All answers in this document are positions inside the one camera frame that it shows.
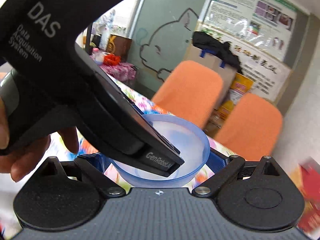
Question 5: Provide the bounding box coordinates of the colourful wall poster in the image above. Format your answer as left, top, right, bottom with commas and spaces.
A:
204, 0, 297, 61

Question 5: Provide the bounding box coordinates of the translucent blue plastic bowl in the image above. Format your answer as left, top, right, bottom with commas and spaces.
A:
112, 114, 213, 189

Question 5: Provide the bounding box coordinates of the brown red box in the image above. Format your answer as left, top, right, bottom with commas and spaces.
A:
290, 158, 320, 239

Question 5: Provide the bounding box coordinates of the right orange chair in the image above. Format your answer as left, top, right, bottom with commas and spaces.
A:
214, 93, 283, 161

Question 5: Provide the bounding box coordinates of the left orange chair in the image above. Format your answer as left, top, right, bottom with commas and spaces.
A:
151, 61, 223, 129

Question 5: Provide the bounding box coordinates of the cardboard box with blue tape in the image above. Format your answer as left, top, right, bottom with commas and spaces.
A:
183, 46, 237, 110

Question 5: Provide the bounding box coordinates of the black cloth on box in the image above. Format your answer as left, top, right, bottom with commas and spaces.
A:
192, 31, 242, 74

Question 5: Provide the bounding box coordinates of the Chinese text poster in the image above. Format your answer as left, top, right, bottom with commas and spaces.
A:
197, 24, 292, 103

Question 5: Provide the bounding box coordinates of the brown gift bag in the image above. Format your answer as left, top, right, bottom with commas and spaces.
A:
106, 35, 132, 62

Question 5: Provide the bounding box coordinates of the red orange item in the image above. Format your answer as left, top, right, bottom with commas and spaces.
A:
103, 54, 121, 66

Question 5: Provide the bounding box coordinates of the pink floral cloth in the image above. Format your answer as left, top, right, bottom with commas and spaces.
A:
100, 62, 137, 82

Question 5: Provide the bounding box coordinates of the person's left hand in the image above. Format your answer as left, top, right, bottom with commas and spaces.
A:
1, 101, 79, 182

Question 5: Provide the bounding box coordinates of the floral tablecloth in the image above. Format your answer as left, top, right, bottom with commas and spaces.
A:
0, 72, 235, 239

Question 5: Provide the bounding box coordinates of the orange chair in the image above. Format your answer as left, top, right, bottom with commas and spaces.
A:
214, 93, 283, 161
151, 61, 223, 129

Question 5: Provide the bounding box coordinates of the yellow snack bag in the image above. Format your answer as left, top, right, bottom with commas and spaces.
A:
204, 73, 254, 138

